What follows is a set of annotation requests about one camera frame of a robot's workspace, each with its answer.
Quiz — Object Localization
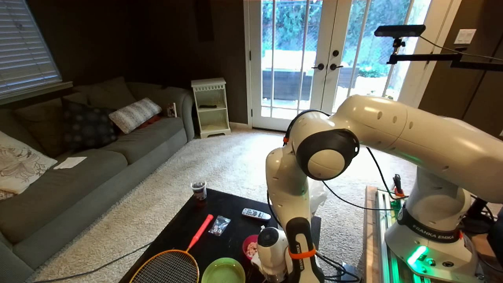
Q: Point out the white striped pillow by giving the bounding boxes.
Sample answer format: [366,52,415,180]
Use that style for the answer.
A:
[107,96,163,136]

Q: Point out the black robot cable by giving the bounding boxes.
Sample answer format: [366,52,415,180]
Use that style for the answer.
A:
[281,109,405,214]

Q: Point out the white shelf unit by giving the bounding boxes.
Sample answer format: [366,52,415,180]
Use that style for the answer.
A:
[190,77,232,140]

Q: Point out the grey power brick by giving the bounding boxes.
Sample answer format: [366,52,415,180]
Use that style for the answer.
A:
[330,261,363,283]

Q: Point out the black floor cable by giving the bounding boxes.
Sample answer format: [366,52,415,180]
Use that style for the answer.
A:
[31,241,154,283]

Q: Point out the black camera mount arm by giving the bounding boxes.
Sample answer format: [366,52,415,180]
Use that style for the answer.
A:
[385,37,503,73]

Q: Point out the white light switch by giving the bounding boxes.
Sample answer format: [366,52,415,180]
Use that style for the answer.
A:
[452,27,478,48]

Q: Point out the white french door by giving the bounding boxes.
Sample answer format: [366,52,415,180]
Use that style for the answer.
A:
[243,0,333,131]
[320,0,437,115]

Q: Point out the white window blinds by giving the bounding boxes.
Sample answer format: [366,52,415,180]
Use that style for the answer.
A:
[0,0,64,99]

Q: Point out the black coffee table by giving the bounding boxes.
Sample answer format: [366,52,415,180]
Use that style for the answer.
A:
[118,187,281,283]

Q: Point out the grey fabric sofa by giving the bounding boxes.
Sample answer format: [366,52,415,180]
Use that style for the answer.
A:
[0,77,196,283]

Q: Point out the white paper sheet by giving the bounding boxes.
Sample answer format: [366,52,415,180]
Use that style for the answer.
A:
[52,154,88,172]

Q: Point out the grey remote control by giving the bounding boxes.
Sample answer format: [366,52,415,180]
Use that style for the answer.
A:
[240,206,273,222]

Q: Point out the orange racket red handle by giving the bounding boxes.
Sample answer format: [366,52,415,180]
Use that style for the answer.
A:
[127,213,217,283]

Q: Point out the green plastic plate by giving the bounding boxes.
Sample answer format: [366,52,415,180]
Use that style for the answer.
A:
[199,257,246,283]

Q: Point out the dark patterned pillow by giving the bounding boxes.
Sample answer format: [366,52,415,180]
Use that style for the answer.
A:
[61,98,119,154]

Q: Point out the cream printed pillow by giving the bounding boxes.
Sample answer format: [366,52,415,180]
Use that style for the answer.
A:
[0,129,59,202]

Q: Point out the dark brown cushion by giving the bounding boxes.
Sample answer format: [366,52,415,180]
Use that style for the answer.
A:
[75,77,138,112]
[12,96,69,159]

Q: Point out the black stereo camera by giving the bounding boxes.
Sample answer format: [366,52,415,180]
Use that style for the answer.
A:
[372,24,427,40]

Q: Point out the small drink can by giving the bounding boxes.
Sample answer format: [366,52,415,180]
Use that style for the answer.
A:
[188,180,209,203]

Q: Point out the clear plastic packet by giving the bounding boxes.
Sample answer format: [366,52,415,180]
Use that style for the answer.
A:
[206,214,232,238]

